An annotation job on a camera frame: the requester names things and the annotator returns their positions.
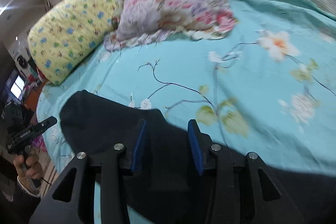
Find pink floral ruffled pillow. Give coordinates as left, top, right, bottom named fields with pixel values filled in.
left=104, top=0, right=237, bottom=52

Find left hand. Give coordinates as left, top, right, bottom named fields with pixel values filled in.
left=14, top=154, right=43, bottom=180

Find black pants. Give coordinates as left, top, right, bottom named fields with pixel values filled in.
left=60, top=90, right=335, bottom=223

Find turquoise floral bed sheet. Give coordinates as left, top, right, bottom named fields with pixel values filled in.
left=36, top=0, right=336, bottom=224

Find yellow cartoon print pillow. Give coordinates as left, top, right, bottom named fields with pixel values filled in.
left=27, top=0, right=123, bottom=85

